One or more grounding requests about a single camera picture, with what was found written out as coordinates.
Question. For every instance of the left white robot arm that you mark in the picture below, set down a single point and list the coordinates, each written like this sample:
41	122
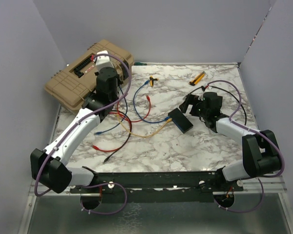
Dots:
49	166

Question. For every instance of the tan plastic toolbox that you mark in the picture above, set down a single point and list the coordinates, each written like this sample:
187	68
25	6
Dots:
71	85

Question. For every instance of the black blue network switch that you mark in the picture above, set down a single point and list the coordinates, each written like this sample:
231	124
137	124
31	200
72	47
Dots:
180	120

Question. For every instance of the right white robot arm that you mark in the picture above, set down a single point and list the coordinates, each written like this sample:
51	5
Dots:
260	153

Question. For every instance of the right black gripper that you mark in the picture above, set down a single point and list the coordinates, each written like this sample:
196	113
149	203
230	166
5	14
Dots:
193	100

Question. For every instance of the yellow utility knife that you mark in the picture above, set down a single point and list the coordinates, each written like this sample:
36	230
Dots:
197	79

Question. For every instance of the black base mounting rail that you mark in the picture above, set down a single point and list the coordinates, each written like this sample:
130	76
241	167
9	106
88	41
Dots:
156	187

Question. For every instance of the green handled screwdriver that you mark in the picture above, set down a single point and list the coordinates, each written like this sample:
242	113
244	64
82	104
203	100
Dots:
140	64

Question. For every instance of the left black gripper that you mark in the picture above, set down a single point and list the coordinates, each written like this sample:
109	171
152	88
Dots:
120	82

